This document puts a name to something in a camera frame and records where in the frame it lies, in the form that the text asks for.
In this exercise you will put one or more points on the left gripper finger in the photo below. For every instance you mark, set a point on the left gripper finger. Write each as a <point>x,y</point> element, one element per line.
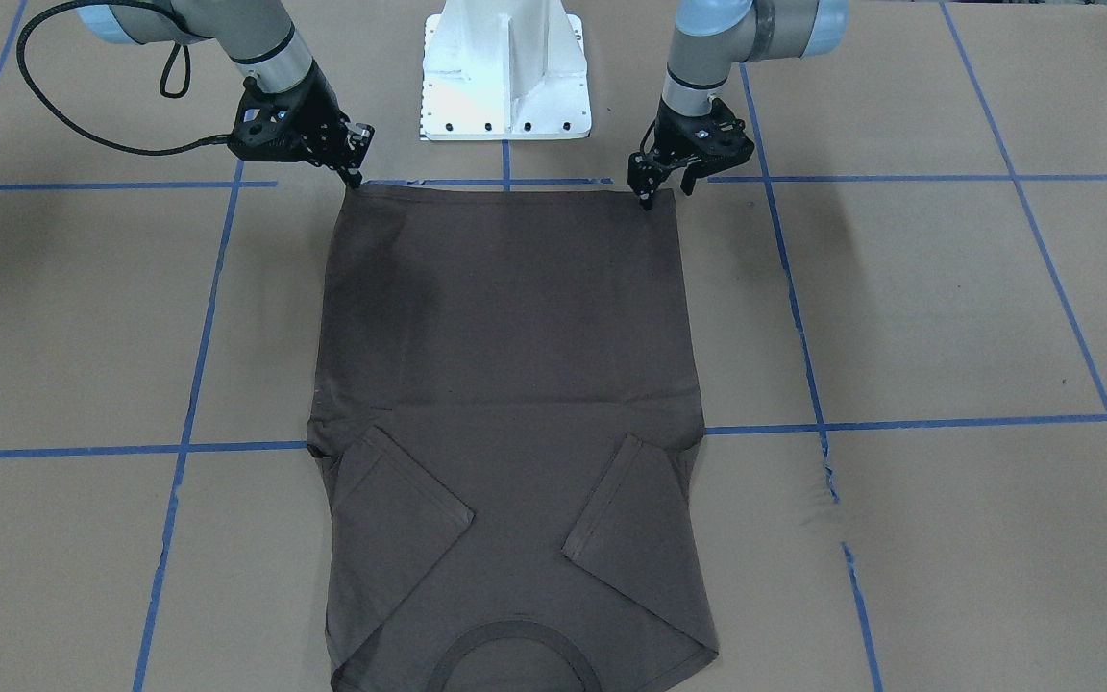
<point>646,197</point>

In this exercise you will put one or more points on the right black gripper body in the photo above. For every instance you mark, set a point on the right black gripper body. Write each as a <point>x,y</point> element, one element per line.
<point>316,108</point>

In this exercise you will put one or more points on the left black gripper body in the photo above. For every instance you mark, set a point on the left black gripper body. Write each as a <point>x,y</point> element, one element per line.
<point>676,125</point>

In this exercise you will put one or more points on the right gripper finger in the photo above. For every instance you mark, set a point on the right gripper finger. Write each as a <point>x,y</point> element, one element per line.
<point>354,179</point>

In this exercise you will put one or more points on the brown t-shirt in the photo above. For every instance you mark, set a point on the brown t-shirt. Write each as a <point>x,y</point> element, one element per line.
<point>506,415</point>

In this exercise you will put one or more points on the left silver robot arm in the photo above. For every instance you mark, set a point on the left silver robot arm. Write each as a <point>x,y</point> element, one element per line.
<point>710,37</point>

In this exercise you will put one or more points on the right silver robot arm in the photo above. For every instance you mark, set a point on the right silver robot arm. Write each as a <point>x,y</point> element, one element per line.
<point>259,37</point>

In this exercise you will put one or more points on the white pedestal column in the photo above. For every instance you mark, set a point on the white pedestal column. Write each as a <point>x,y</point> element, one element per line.
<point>504,70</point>

